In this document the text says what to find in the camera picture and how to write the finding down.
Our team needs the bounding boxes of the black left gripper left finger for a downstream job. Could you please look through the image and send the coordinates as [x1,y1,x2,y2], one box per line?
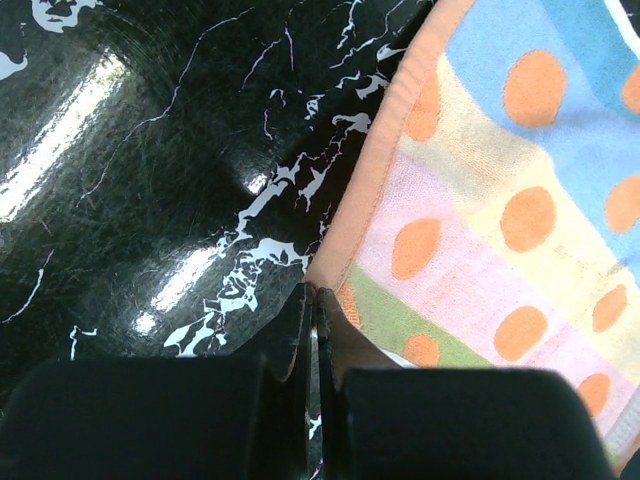
[1,284,313,479]

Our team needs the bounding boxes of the orange polka dot towel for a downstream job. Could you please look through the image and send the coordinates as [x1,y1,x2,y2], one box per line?
[306,1,639,466]

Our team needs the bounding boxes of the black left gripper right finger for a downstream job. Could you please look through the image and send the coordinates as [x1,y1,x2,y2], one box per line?
[316,288,612,479]

